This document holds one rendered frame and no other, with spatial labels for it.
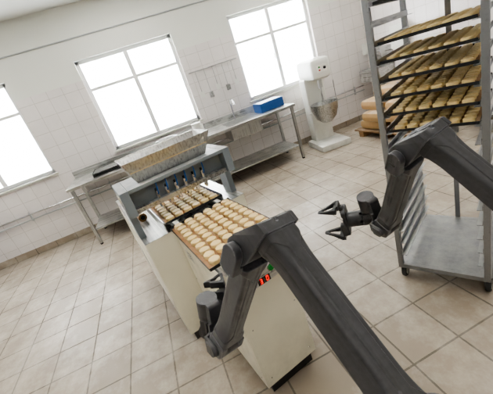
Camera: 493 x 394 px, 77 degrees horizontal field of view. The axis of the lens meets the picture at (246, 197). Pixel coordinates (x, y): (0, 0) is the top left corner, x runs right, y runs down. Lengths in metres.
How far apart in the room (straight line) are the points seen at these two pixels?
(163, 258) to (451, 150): 1.66
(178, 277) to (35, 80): 3.85
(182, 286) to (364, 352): 1.76
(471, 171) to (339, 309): 0.41
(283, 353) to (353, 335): 1.36
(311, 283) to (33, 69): 5.04
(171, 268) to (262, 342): 0.75
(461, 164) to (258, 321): 1.15
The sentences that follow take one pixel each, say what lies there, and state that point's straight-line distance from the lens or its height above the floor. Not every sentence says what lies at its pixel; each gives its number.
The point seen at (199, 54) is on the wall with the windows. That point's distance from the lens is 5.26.
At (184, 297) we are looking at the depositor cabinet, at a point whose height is 0.38.
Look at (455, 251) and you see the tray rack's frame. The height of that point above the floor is 0.15.
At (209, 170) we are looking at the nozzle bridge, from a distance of 2.06.
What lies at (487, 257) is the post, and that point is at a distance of 2.15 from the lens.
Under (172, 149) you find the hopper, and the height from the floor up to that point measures 1.29.
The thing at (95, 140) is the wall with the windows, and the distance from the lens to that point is 5.18.
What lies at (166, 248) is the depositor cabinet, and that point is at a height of 0.76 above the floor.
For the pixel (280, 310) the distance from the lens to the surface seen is 1.65.
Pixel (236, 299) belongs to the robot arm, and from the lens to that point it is 0.67.
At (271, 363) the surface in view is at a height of 0.23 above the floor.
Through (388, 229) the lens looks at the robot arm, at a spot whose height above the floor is 1.00.
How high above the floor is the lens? 1.60
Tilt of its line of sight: 22 degrees down
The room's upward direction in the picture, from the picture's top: 19 degrees counter-clockwise
